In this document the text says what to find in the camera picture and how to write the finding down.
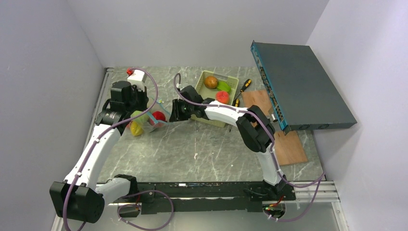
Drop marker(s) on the yellow green starfruit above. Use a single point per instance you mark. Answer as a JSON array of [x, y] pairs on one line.
[[135, 129]]

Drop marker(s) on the brown kiwi fruit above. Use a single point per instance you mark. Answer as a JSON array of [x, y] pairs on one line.
[[211, 82]]

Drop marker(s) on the clear zip top bag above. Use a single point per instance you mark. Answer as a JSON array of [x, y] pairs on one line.
[[158, 106]]

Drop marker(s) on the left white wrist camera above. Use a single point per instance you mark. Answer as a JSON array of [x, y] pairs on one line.
[[137, 78]]

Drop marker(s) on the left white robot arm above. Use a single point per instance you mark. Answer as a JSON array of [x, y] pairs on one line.
[[78, 197]]

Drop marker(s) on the dark blue network switch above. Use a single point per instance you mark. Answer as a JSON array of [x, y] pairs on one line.
[[302, 95]]

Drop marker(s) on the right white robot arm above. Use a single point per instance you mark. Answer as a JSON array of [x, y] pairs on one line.
[[255, 128]]

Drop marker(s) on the red apple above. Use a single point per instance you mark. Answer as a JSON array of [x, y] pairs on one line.
[[160, 119]]

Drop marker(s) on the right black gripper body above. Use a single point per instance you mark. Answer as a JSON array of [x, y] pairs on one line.
[[183, 110]]

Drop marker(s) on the brown wooden board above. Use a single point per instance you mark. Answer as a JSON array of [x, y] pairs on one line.
[[288, 148]]

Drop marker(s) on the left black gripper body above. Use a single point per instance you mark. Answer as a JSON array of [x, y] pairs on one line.
[[138, 102]]

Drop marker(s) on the small metal block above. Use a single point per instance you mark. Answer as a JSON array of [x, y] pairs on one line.
[[274, 119]]

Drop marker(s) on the orange black screwdriver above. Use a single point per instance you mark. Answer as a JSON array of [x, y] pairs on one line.
[[246, 84]]

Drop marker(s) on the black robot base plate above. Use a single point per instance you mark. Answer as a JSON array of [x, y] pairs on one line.
[[250, 196]]

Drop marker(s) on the pink orange peach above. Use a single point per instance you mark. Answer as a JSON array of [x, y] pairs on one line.
[[222, 97]]

